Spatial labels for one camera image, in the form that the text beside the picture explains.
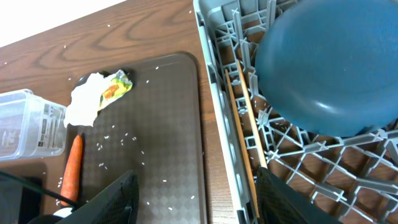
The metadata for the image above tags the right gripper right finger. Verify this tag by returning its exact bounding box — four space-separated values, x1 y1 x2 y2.
256 167 340 224

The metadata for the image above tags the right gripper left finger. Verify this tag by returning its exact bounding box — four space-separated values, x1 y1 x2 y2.
26 169 141 224

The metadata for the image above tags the light blue rice bowl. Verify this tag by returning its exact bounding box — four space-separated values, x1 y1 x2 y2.
53 207 73 218

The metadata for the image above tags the wooden chopstick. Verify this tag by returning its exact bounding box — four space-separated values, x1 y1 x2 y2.
236 61 267 168
225 69 259 218

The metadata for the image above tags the dark blue plate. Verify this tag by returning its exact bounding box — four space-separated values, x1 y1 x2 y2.
255 0 397 137

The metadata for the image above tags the grey dishwasher rack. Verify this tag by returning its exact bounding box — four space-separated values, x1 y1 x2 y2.
193 1 397 223

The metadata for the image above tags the orange carrot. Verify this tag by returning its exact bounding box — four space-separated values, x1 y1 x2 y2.
60 135 83 202

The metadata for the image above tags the brown serving tray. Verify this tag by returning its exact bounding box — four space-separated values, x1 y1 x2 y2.
68 52 206 223

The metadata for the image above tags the black plastic tray bin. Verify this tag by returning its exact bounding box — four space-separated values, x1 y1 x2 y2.
1 177 42 224

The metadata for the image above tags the crumpled white napkin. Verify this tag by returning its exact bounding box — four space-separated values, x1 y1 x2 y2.
63 73 106 127

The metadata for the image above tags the clear plastic bin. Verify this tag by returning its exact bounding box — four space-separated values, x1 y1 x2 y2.
1 89 67 161

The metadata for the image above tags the yellow green snack wrapper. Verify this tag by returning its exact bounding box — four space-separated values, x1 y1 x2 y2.
99 70 133 111

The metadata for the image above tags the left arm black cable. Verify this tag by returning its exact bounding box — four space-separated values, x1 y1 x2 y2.
0 170 80 209

